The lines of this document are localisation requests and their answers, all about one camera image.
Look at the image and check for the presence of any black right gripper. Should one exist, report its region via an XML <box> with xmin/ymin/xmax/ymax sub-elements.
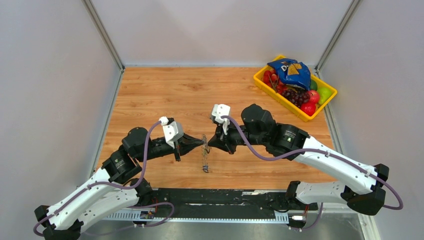
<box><xmin>207</xmin><ymin>116</ymin><xmax>267</xmax><ymax>155</ymax></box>

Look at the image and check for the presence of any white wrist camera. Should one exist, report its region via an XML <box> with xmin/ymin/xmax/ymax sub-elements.
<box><xmin>209</xmin><ymin>104</ymin><xmax>231</xmax><ymax>135</ymax></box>
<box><xmin>159</xmin><ymin>116</ymin><xmax>184</xmax><ymax>149</ymax></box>

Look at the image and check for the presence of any red peach fruit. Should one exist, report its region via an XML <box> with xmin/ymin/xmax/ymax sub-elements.
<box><xmin>308</xmin><ymin>90</ymin><xmax>321</xmax><ymax>105</ymax></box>

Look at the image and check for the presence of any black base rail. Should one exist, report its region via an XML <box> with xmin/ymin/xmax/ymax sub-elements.
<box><xmin>103</xmin><ymin>188</ymin><xmax>319</xmax><ymax>228</ymax></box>

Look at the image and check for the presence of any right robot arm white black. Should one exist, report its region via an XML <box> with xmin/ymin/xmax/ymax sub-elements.
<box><xmin>208</xmin><ymin>104</ymin><xmax>389</xmax><ymax>216</ymax></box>

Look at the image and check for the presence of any red apple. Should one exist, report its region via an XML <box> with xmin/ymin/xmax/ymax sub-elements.
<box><xmin>300</xmin><ymin>102</ymin><xmax>317</xmax><ymax>117</ymax></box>

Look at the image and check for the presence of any purple grape bunch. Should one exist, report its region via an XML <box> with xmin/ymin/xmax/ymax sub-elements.
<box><xmin>282</xmin><ymin>88</ymin><xmax>310</xmax><ymax>108</ymax></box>

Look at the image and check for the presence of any metal key organizer ring plate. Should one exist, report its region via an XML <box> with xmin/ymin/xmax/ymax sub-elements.
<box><xmin>202</xmin><ymin>134</ymin><xmax>210</xmax><ymax>168</ymax></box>

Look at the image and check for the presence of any red cherries bunch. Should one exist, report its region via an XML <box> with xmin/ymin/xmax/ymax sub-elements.
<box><xmin>262</xmin><ymin>69</ymin><xmax>288</xmax><ymax>95</ymax></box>

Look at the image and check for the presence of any green apple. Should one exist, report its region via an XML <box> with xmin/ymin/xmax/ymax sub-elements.
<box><xmin>316</xmin><ymin>87</ymin><xmax>333</xmax><ymax>106</ymax></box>

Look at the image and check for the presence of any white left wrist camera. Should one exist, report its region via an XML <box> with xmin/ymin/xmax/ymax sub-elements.
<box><xmin>159</xmin><ymin>116</ymin><xmax>184</xmax><ymax>149</ymax></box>

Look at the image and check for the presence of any yellow plastic bin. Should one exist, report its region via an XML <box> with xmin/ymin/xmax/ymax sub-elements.
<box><xmin>253</xmin><ymin>55</ymin><xmax>338</xmax><ymax>122</ymax></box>

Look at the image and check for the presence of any blue chips bag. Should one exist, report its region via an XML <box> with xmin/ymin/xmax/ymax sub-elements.
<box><xmin>267</xmin><ymin>58</ymin><xmax>311</xmax><ymax>91</ymax></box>

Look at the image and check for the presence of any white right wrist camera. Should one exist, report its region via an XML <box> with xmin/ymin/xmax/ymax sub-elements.
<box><xmin>209</xmin><ymin>104</ymin><xmax>231</xmax><ymax>135</ymax></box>

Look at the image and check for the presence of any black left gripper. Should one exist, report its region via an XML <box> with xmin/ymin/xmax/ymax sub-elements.
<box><xmin>136</xmin><ymin>131</ymin><xmax>204</xmax><ymax>162</ymax></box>

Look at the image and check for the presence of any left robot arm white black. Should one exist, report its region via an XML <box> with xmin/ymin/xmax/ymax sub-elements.
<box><xmin>33</xmin><ymin>121</ymin><xmax>204</xmax><ymax>240</ymax></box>

